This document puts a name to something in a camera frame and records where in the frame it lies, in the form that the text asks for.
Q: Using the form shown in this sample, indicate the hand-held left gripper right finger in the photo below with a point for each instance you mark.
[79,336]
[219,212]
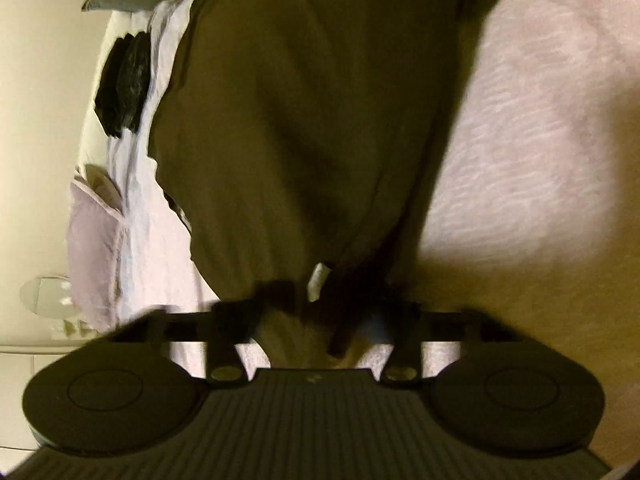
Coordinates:
[406,340]

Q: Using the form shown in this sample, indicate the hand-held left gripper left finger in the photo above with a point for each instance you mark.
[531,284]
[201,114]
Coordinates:
[222,335]

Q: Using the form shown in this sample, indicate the dark olive long-sleeve shirt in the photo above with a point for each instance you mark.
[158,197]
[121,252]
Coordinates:
[300,135]

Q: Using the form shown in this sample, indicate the pink pillow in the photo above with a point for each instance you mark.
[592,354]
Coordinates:
[92,240]

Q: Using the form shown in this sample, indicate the white bedside lamp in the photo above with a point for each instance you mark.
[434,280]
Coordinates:
[45,296]

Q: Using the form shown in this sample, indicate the pink herringbone blanket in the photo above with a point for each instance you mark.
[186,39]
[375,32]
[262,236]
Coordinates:
[525,110]

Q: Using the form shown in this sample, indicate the black glossy garment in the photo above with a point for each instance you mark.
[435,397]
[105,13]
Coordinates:
[125,85]

